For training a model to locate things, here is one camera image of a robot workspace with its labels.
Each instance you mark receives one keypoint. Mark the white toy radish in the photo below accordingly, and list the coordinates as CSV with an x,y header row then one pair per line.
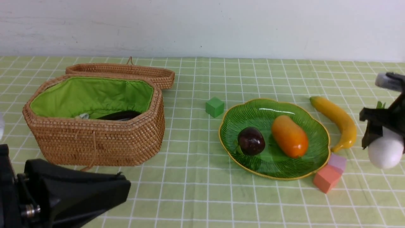
x,y
386,152

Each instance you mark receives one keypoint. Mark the pink foam cube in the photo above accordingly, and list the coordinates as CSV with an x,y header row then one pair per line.
x,y
337,162

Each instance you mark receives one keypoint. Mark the yellow toy banana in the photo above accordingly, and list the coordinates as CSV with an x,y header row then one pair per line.
x,y
345,124

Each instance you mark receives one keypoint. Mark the green glass leaf plate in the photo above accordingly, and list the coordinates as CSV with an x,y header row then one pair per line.
x,y
273,163

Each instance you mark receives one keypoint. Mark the dark purple toy mangosteen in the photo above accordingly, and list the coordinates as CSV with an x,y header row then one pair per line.
x,y
250,141

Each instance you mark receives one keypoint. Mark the orange yellow toy mango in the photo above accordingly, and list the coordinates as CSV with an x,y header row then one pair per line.
x,y
290,137

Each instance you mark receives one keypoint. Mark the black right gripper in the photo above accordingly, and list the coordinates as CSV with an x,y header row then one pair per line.
x,y
392,118

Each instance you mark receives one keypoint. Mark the green foam cube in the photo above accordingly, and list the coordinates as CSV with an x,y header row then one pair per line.
x,y
214,107

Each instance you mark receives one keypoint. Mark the woven rattan basket green lining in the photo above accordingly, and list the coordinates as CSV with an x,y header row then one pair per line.
x,y
62,115

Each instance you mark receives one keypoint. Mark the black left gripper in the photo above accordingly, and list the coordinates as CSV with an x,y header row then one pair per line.
x,y
50,196

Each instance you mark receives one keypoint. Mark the woven rattan basket lid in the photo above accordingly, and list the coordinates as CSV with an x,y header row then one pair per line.
x,y
162,78

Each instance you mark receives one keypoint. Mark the salmon red foam cube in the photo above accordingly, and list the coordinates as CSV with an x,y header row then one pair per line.
x,y
326,178

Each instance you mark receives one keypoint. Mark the purple toy eggplant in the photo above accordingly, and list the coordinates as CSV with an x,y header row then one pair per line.
x,y
125,115

